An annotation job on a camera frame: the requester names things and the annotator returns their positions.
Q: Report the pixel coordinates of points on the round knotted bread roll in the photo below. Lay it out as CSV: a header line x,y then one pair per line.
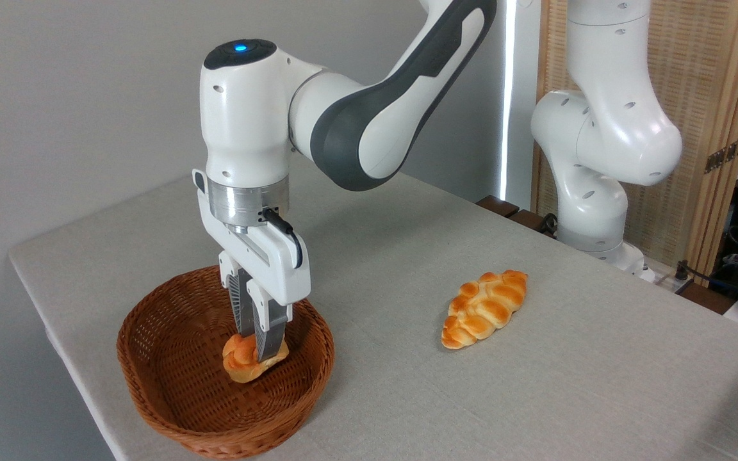
x,y
241,366

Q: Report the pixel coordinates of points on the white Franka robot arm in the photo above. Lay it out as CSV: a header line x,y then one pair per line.
x,y
247,115

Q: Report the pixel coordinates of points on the dark metal screen hinge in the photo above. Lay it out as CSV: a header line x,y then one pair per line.
x,y
724,155

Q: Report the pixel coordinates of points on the grey tablecloth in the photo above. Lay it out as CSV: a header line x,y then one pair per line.
x,y
407,282

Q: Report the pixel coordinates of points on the long braided bread loaf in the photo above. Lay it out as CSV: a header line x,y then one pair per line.
x,y
484,307

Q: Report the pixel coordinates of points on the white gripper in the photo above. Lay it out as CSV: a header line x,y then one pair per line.
x,y
279,269

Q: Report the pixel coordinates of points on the brown woven wicker basket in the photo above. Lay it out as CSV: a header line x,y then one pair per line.
x,y
177,346

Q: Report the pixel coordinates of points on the white vertical light strip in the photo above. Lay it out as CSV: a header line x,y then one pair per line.
x,y
508,96

